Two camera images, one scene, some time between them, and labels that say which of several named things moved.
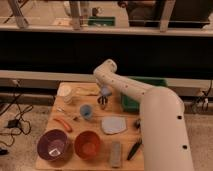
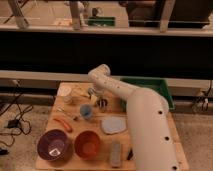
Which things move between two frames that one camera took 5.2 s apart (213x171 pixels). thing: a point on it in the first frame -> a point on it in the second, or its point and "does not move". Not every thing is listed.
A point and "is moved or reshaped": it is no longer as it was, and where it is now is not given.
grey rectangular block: x=115 y=154 does not move
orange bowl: x=87 y=144 does not move
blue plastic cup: x=86 y=111 does not move
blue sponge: x=105 y=90 is moved or reshaped
